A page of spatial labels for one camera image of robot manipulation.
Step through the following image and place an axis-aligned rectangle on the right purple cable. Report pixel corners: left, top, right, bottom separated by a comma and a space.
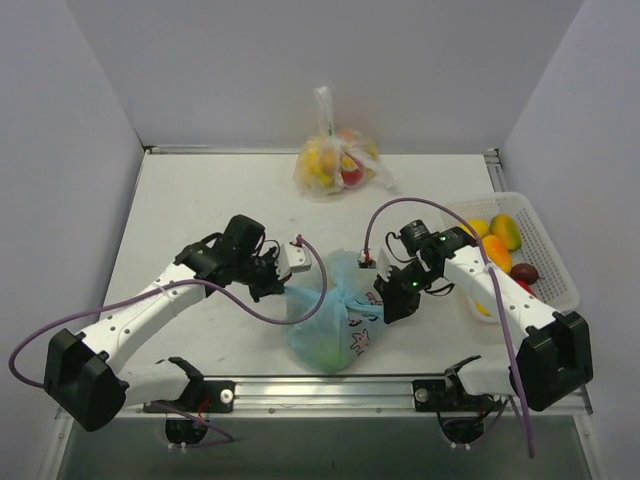
362, 197, 536, 459

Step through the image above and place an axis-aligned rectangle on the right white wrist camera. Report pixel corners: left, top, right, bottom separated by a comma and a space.
357, 247, 401, 289

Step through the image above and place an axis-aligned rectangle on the white plastic basket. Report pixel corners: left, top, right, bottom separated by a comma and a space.
445, 192, 580, 312

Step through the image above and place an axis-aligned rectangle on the orange fake fruit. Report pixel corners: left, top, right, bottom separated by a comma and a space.
482, 234, 513, 274

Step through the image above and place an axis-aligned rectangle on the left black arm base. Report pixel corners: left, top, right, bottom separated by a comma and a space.
143, 357, 236, 452

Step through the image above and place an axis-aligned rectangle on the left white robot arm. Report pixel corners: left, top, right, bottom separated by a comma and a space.
43, 215, 296, 432

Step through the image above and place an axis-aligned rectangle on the small yellow fake fruit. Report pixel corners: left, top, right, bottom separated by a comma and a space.
475, 302, 491, 317

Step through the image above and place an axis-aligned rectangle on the red fake bell pepper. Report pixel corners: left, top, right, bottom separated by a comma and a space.
516, 280, 537, 298

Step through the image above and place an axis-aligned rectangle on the light blue plastic bag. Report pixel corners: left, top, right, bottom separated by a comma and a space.
286, 249, 387, 373

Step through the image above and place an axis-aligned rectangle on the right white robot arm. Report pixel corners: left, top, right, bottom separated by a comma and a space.
374, 221, 594, 412

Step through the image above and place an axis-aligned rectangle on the aluminium front rail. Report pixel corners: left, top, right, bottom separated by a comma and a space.
59, 377, 594, 419

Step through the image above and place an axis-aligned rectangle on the dark red fake plum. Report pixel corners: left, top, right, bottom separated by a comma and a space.
510, 263, 540, 285

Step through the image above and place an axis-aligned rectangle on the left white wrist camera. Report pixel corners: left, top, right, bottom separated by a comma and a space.
275, 243, 312, 281

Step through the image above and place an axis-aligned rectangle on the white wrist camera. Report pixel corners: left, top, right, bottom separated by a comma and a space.
275, 243, 312, 281
357, 247, 401, 289

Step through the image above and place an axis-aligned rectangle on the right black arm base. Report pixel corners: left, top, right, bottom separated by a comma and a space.
412, 355, 506, 451

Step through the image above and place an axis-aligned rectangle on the green fake apple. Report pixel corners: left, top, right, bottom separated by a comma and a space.
307, 342, 352, 375

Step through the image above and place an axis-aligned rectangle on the clear tied bag of fruits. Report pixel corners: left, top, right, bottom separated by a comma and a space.
293, 86, 396, 198

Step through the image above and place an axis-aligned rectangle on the orange yellow fake mango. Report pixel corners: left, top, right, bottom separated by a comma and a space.
490, 214, 522, 252

